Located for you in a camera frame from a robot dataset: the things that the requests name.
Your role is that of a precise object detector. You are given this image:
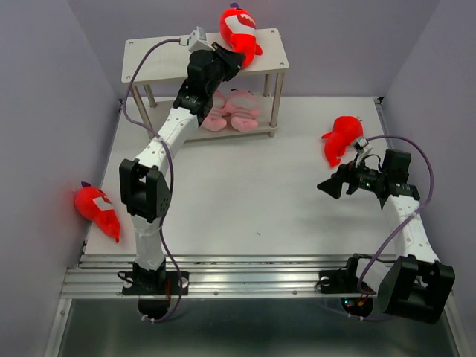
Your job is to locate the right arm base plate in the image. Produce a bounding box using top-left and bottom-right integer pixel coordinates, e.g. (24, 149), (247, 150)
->
(315, 269), (357, 294)

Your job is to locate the white two-tier shelf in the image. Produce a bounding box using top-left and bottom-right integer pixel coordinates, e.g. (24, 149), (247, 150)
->
(121, 28), (289, 137)

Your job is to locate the red shark plush back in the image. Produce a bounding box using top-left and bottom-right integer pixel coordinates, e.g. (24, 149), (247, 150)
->
(321, 115), (364, 167)

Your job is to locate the red shark plush left wall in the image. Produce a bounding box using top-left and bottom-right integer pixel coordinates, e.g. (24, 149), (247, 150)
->
(74, 181), (121, 243)

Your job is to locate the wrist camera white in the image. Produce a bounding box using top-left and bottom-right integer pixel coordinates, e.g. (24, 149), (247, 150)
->
(179, 26), (213, 53)
(352, 136), (373, 157)

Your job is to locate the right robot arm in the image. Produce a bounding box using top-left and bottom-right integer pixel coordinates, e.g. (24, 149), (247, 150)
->
(316, 149), (455, 324)

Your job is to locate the red shark plush mouth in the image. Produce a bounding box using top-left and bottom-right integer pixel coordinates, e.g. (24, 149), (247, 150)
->
(219, 3), (263, 68)

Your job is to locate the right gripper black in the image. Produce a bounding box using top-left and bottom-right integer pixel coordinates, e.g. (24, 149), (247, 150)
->
(315, 152), (385, 199)

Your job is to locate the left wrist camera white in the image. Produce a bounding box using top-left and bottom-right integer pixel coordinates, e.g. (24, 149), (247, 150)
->
(179, 26), (213, 53)

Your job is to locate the pink striped plush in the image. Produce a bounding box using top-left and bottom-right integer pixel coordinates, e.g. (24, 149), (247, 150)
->
(202, 91), (227, 132)
(225, 89), (260, 133)

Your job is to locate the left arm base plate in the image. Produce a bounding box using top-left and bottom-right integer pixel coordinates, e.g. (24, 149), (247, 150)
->
(118, 271), (180, 297)

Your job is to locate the aluminium rail frame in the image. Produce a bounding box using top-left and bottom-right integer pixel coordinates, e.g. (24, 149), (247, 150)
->
(46, 97), (474, 356)

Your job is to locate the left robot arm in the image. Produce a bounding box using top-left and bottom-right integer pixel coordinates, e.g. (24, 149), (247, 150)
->
(118, 42), (245, 295)

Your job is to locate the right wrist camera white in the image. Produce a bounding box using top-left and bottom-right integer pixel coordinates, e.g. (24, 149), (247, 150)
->
(352, 136), (373, 157)

